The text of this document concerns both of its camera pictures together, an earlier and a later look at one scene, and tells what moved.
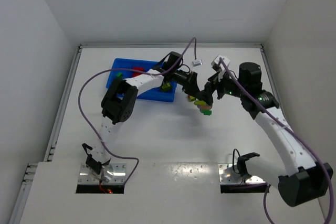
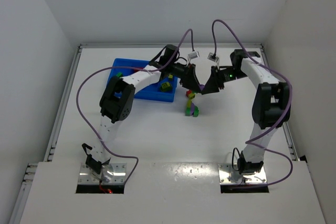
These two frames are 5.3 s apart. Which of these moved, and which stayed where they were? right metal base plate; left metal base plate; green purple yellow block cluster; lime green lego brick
Moved: green purple yellow block cluster
Stayed: lime green lego brick; right metal base plate; left metal base plate
